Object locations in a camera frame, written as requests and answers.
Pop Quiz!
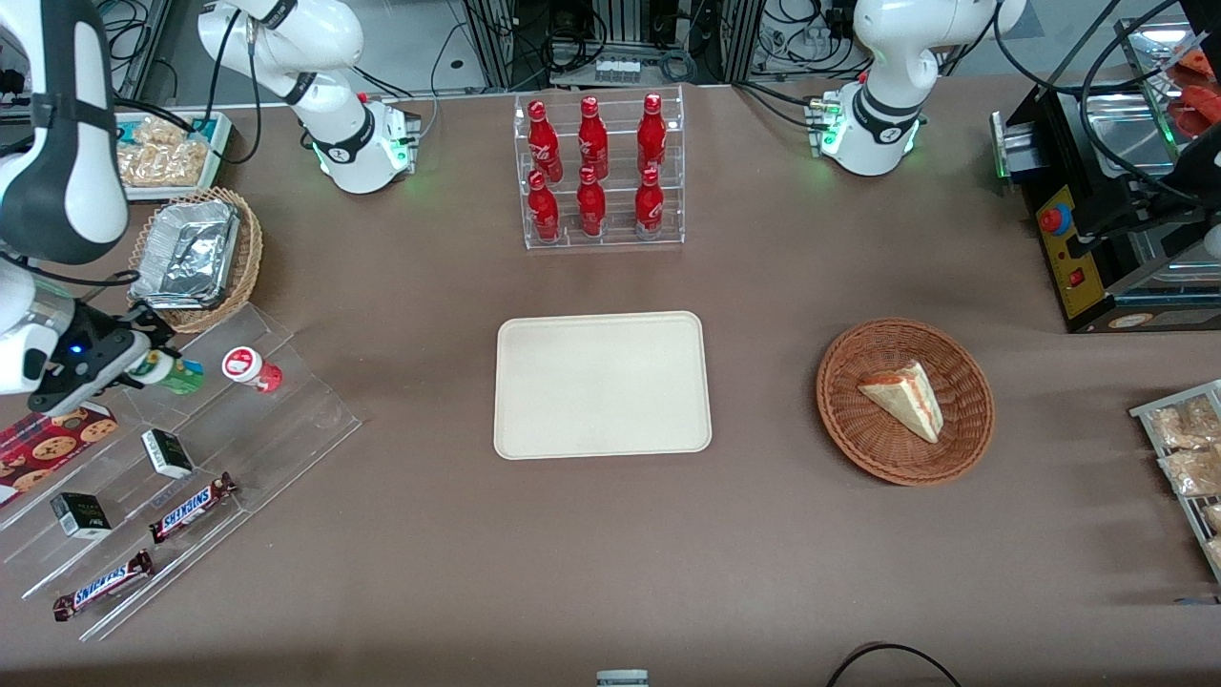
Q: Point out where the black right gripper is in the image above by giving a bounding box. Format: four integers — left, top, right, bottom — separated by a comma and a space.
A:
27, 302, 178, 414

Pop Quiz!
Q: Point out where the green gum bottle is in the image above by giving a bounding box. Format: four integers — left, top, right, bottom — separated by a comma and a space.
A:
129, 348, 204, 396

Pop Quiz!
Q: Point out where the red gum bottle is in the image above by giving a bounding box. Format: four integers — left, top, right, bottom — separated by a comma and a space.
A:
221, 346, 284, 394

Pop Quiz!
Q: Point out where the aluminium foil tray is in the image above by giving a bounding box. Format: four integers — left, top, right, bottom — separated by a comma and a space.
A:
129, 198, 241, 309

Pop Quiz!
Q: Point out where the beige plastic tray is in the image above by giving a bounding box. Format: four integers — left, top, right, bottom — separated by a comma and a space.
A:
493, 311, 714, 461

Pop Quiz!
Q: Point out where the black sealing machine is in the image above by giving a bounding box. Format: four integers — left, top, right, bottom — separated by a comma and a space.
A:
992, 19, 1221, 335

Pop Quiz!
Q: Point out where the small black box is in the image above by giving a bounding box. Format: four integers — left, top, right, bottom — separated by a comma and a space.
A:
50, 491, 113, 541
141, 428, 196, 480

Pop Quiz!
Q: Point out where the red cookie box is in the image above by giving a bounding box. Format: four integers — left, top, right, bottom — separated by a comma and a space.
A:
0, 405, 119, 507

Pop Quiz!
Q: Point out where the light wicker basket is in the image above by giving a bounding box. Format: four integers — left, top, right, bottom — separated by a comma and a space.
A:
127, 187, 264, 334

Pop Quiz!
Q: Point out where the clear acrylic stepped display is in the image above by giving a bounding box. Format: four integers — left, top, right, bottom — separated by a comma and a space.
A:
0, 303, 363, 642

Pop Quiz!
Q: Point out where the snickers bar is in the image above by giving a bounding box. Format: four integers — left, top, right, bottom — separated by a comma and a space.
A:
52, 550, 155, 622
148, 472, 239, 545

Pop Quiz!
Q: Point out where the large peanut snack bag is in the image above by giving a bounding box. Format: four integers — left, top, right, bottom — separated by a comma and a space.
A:
118, 140, 212, 188

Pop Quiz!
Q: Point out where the clear nut snack bag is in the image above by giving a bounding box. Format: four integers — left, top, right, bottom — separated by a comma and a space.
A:
1149, 395, 1221, 449
1158, 447, 1221, 498

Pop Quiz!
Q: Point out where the white snack bin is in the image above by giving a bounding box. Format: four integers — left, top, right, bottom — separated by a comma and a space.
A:
114, 111, 233, 203

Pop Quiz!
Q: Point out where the small peanut snack bag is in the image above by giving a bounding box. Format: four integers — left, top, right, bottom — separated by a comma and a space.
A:
119, 115, 194, 147

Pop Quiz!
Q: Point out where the triangular wrapped sandwich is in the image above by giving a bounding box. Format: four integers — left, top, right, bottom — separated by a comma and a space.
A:
857, 360, 945, 445

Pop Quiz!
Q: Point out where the brown round wicker basket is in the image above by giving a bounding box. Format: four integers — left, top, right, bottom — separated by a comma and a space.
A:
816, 318, 996, 488

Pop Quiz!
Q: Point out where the red cola bottle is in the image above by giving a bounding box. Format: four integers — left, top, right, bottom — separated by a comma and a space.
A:
634, 167, 666, 240
577, 95, 610, 181
528, 170, 562, 243
528, 100, 563, 183
576, 167, 608, 239
637, 93, 668, 176

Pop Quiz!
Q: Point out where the clear acrylic bottle rack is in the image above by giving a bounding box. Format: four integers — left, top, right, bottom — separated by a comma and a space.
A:
513, 84, 686, 251

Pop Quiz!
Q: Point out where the grey wire tray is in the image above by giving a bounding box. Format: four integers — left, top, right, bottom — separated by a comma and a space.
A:
1129, 380, 1221, 585

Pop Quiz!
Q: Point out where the black cable loop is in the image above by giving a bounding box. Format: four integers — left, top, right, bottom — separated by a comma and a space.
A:
825, 643, 962, 687

